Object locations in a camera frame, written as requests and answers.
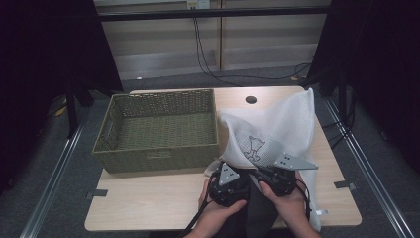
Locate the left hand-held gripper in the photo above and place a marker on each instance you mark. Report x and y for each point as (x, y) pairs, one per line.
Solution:
(228, 175)

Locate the green woven basket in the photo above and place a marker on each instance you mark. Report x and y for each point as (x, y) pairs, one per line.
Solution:
(158, 132)

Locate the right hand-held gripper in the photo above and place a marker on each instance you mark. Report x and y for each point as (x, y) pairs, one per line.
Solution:
(292, 162)

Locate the person's right hand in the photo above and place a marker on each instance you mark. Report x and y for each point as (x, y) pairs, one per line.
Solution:
(294, 206)

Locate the black cloth garment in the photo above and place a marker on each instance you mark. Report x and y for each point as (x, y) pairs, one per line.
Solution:
(261, 211)

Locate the person's left hand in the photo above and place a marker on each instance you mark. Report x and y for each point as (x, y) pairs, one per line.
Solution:
(214, 216)

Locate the grey tape mark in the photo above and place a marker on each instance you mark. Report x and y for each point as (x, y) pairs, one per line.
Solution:
(97, 194)

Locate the metal floor rail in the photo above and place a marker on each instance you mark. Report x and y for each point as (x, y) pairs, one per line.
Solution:
(369, 168)
(52, 185)

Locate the black horizontal bar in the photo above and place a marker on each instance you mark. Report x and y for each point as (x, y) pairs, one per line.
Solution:
(211, 14)

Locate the white wall socket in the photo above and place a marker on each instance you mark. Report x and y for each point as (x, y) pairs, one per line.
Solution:
(198, 4)

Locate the white mesh laundry bag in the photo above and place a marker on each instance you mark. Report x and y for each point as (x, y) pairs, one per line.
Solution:
(284, 125)

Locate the black curtain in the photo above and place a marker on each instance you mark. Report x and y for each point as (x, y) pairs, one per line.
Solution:
(383, 66)
(39, 66)

